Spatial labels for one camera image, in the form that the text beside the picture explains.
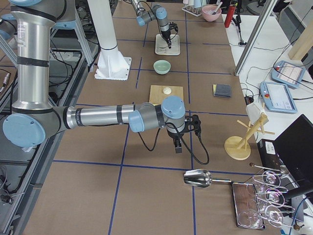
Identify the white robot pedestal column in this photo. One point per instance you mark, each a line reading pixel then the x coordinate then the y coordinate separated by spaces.
pixel 111 64

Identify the pink ice bowl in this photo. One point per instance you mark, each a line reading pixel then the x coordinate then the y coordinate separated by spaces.
pixel 209 12

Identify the teach pendant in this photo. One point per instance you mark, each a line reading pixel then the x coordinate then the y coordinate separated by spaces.
pixel 287 73
pixel 277 97

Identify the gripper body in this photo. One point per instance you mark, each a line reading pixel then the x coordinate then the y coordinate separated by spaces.
pixel 165 34
pixel 173 135

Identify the light green bowl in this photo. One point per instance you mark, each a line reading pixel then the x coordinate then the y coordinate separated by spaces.
pixel 162 67

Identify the metal scoop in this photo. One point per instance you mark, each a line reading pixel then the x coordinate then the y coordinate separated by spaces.
pixel 202 178

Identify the near teach pendant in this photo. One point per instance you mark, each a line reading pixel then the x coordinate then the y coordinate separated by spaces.
pixel 277 97

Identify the white steamed bun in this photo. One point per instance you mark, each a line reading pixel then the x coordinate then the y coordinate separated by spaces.
pixel 167 90

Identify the far teach pendant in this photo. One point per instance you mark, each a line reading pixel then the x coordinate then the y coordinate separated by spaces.
pixel 287 73

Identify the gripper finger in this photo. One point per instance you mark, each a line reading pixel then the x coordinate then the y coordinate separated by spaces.
pixel 177 144
pixel 168 41

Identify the wooden mug tree stand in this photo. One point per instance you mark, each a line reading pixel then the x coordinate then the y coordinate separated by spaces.
pixel 238 147

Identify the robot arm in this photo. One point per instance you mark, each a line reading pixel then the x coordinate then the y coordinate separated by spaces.
pixel 34 119
pixel 156 12

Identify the red thermos bottle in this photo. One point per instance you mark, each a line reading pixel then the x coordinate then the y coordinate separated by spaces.
pixel 229 15

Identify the wooden cutting board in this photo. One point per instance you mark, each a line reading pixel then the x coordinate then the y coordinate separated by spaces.
pixel 158 93

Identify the cream bear serving tray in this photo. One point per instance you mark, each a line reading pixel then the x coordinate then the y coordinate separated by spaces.
pixel 161 47

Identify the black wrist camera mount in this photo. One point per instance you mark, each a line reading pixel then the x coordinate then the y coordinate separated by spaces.
pixel 192 123

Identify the black glass rack tray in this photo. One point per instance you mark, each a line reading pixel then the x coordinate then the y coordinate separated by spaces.
pixel 244 199

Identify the black monitor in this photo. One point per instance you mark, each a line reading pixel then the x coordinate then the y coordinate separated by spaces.
pixel 295 148

